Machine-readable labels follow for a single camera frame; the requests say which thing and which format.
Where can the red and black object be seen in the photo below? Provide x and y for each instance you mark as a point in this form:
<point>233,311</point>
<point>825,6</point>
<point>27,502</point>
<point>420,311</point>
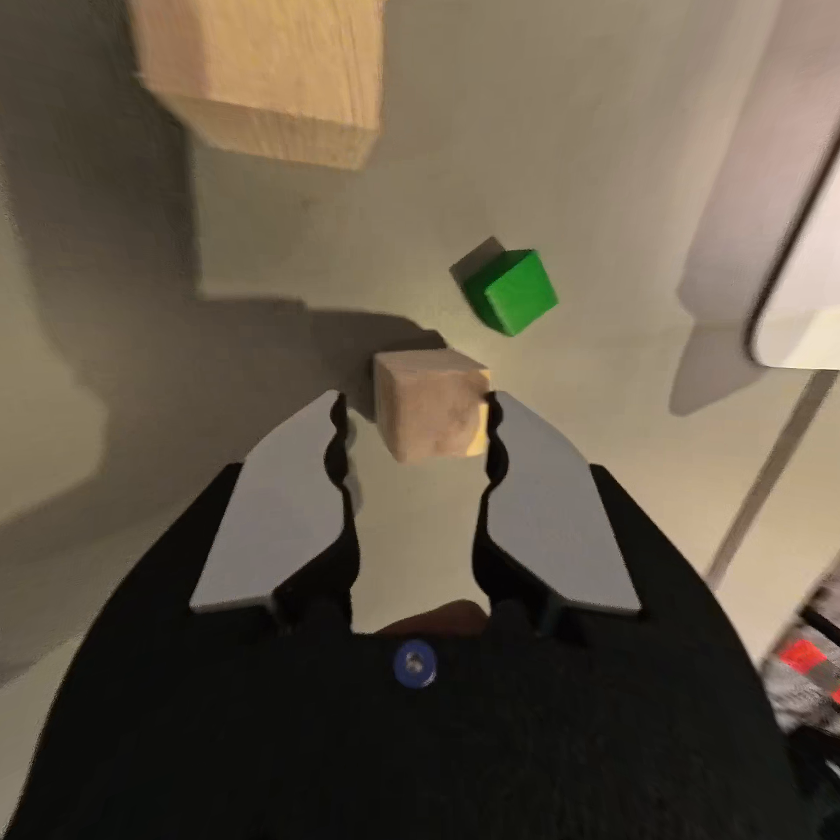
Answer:
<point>804,659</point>

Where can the large natural wooden cube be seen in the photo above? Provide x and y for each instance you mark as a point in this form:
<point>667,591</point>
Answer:
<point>262,65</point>
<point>426,407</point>

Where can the white document stand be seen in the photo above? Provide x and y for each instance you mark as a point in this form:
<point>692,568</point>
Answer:
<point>807,315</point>

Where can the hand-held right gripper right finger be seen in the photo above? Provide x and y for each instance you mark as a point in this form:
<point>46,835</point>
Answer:
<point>558,518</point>

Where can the small green wooden cube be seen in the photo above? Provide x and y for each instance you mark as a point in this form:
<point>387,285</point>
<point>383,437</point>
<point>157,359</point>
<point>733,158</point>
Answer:
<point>515,292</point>

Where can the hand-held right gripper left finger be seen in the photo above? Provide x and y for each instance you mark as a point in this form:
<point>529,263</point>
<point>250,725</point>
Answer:
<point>275,518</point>

